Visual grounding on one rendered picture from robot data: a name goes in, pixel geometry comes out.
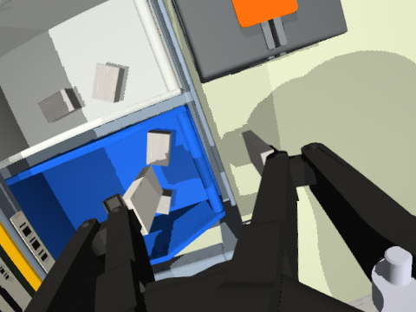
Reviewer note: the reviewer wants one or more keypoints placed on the dark grey metal shelf rack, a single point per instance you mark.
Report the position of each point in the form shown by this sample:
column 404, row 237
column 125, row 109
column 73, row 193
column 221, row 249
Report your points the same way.
column 33, row 248

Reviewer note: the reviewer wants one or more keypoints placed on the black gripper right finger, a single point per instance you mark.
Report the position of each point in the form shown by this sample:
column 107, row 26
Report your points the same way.
column 380, row 233

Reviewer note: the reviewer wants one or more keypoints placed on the yellow vertical bar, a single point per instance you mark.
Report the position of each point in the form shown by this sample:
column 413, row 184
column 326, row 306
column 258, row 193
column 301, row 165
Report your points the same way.
column 19, row 259

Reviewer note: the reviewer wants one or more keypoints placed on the blue bin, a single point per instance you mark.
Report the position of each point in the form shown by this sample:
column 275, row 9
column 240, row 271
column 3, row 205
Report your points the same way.
column 57, row 200

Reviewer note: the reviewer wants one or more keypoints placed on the grey open bin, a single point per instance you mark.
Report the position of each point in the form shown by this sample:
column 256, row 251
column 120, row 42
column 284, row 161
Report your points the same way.
column 49, row 45

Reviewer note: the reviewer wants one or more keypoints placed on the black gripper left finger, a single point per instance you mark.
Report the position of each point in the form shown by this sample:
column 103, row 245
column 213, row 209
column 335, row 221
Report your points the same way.
column 121, row 277

